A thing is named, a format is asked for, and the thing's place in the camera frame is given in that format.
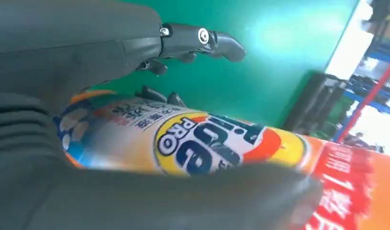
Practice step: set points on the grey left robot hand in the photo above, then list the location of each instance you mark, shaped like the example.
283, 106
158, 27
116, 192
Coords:
70, 38

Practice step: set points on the orange drink bottle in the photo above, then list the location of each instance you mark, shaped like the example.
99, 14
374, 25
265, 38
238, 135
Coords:
213, 146

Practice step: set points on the green table mat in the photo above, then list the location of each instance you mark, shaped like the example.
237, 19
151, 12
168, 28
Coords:
261, 79

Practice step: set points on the black foam case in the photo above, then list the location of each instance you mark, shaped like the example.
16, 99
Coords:
312, 104

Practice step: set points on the white table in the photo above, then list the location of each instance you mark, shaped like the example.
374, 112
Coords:
350, 41

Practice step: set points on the blue and red shelf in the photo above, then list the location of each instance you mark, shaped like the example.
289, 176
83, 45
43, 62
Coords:
372, 93

